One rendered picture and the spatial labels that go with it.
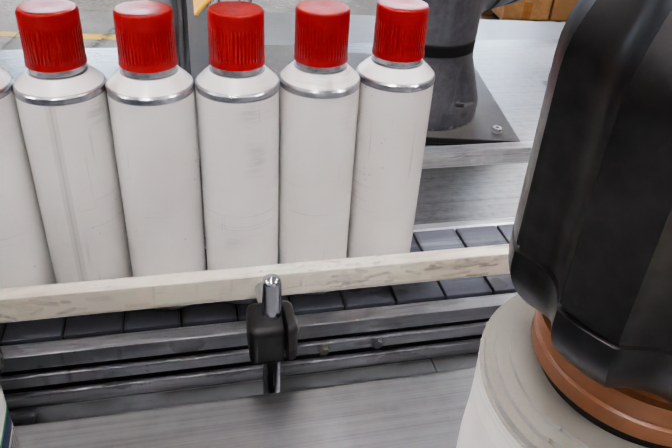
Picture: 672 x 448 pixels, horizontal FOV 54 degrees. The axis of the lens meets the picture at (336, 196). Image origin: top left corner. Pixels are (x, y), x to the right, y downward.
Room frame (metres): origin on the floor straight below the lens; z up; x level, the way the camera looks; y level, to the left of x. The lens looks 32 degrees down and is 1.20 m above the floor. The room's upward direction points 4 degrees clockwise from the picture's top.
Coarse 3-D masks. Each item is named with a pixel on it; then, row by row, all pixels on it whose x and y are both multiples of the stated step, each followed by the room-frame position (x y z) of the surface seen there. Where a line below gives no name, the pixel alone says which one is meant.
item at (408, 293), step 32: (512, 224) 0.48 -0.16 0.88; (384, 288) 0.38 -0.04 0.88; (416, 288) 0.38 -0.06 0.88; (448, 288) 0.39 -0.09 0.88; (480, 288) 0.39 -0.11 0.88; (512, 288) 0.39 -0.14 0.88; (32, 320) 0.32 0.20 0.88; (64, 320) 0.33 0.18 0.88; (96, 320) 0.33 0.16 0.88; (128, 320) 0.33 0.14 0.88; (160, 320) 0.33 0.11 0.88; (192, 320) 0.33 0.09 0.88; (224, 320) 0.34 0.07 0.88
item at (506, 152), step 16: (480, 144) 0.47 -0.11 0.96; (496, 144) 0.47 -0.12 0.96; (512, 144) 0.47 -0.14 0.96; (528, 144) 0.47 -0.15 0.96; (432, 160) 0.45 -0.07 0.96; (448, 160) 0.45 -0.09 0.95; (464, 160) 0.45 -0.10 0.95; (480, 160) 0.46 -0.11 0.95; (496, 160) 0.46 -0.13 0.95; (512, 160) 0.46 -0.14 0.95; (528, 160) 0.47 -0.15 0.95
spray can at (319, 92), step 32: (320, 0) 0.40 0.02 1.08; (320, 32) 0.38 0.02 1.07; (320, 64) 0.38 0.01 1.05; (288, 96) 0.37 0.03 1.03; (320, 96) 0.37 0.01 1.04; (352, 96) 0.38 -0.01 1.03; (288, 128) 0.37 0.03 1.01; (320, 128) 0.37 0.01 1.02; (352, 128) 0.38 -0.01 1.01; (288, 160) 0.37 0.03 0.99; (320, 160) 0.37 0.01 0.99; (352, 160) 0.39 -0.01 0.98; (288, 192) 0.37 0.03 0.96; (320, 192) 0.37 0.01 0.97; (288, 224) 0.37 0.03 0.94; (320, 224) 0.37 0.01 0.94; (288, 256) 0.37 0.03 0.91; (320, 256) 0.37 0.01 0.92
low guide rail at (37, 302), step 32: (384, 256) 0.37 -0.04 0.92; (416, 256) 0.38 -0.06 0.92; (448, 256) 0.38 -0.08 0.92; (480, 256) 0.38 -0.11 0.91; (32, 288) 0.32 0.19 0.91; (64, 288) 0.32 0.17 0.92; (96, 288) 0.32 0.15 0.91; (128, 288) 0.32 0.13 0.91; (160, 288) 0.33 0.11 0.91; (192, 288) 0.33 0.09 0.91; (224, 288) 0.34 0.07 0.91; (288, 288) 0.35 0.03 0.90; (320, 288) 0.35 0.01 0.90; (352, 288) 0.36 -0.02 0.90; (0, 320) 0.30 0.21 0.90
